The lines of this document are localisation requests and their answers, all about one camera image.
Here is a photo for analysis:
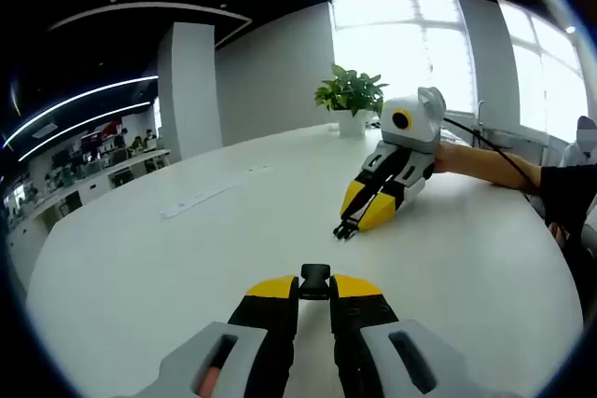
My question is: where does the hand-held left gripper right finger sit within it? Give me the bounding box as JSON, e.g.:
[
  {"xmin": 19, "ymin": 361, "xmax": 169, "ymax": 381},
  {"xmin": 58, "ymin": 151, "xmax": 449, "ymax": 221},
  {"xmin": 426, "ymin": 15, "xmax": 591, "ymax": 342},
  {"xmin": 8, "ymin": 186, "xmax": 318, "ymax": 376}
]
[{"xmin": 328, "ymin": 273, "xmax": 514, "ymax": 398}]

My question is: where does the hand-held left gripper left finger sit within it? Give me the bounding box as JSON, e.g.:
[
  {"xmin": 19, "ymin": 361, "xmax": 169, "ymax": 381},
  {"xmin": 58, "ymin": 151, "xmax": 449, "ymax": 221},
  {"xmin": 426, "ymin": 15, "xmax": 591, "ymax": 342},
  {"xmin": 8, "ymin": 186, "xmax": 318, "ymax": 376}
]
[{"xmin": 111, "ymin": 274, "xmax": 299, "ymax": 398}]

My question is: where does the black plastic buckle pronged part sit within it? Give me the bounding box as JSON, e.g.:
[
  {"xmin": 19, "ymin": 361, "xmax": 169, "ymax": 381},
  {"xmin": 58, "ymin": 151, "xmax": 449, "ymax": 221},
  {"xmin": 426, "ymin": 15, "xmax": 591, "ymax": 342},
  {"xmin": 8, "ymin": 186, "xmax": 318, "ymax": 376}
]
[{"xmin": 332, "ymin": 218, "xmax": 359, "ymax": 241}]

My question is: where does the black plastic buckle socket part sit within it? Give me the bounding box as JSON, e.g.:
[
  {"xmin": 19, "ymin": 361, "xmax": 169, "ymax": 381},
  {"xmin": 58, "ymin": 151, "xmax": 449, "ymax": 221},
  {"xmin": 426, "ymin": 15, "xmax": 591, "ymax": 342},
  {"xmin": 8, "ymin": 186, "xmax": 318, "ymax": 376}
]
[{"xmin": 298, "ymin": 263, "xmax": 333, "ymax": 301}]

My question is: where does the person's right hand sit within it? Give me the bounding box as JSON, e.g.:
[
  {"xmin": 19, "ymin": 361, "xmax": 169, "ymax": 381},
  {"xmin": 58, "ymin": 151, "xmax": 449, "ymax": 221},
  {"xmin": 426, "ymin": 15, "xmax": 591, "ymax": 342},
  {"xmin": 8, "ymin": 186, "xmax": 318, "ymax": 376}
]
[{"xmin": 431, "ymin": 142, "xmax": 463, "ymax": 174}]

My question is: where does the green plant in white pot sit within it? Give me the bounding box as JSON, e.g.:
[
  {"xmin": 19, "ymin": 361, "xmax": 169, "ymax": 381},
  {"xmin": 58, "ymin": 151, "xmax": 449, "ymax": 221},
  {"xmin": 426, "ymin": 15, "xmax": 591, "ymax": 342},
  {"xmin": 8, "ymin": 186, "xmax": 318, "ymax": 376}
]
[{"xmin": 313, "ymin": 63, "xmax": 389, "ymax": 139}]

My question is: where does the large bright window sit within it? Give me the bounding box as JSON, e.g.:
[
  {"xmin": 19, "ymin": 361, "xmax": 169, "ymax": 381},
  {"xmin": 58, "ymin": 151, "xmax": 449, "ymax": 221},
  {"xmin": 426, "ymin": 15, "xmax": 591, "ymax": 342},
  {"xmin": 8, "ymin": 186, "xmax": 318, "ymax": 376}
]
[
  {"xmin": 496, "ymin": 0, "xmax": 590, "ymax": 144},
  {"xmin": 328, "ymin": 0, "xmax": 477, "ymax": 116}
]

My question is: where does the white table socket strip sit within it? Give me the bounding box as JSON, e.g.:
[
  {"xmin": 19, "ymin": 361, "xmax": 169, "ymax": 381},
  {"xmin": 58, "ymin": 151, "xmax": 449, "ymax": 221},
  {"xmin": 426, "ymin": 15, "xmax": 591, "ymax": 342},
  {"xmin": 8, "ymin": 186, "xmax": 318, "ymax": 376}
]
[{"xmin": 160, "ymin": 181, "xmax": 239, "ymax": 221}]

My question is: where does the white square pillar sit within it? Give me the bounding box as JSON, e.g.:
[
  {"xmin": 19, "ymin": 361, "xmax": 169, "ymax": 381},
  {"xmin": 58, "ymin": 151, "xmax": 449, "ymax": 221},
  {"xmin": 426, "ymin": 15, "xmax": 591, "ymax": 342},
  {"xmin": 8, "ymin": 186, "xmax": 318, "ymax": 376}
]
[{"xmin": 156, "ymin": 21, "xmax": 224, "ymax": 161}]

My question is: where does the row of white office desks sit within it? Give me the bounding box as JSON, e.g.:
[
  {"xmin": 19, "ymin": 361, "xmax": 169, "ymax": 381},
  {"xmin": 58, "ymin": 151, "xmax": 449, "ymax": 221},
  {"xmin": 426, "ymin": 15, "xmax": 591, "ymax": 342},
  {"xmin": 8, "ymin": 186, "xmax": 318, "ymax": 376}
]
[{"xmin": 7, "ymin": 148, "xmax": 172, "ymax": 243}]

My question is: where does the thin office ceiling light strip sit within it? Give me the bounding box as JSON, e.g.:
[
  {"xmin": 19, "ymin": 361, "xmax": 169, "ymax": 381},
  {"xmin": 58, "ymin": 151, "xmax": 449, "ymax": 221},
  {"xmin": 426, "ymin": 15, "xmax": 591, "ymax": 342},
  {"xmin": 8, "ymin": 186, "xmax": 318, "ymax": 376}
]
[{"xmin": 2, "ymin": 75, "xmax": 160, "ymax": 150}]

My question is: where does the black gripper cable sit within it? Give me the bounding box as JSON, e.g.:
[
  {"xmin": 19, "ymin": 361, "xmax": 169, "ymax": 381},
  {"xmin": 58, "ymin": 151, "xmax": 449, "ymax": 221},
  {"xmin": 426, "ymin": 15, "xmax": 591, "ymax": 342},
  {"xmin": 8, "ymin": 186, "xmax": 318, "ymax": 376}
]
[{"xmin": 441, "ymin": 117, "xmax": 537, "ymax": 189}]

